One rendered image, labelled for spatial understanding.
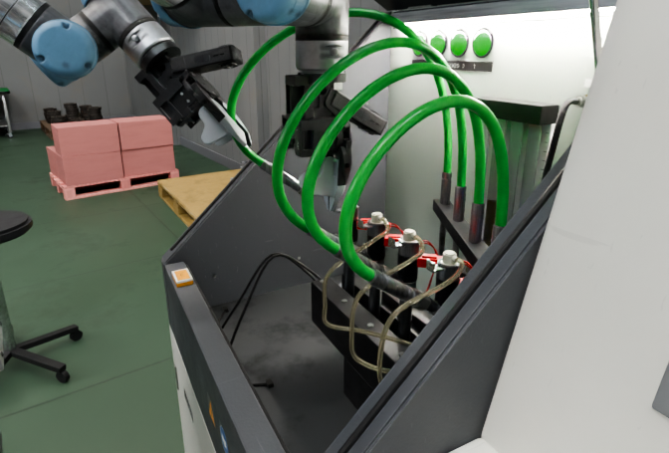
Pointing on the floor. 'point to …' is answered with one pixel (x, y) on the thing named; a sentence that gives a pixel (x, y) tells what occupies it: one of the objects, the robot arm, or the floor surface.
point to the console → (602, 257)
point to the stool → (21, 223)
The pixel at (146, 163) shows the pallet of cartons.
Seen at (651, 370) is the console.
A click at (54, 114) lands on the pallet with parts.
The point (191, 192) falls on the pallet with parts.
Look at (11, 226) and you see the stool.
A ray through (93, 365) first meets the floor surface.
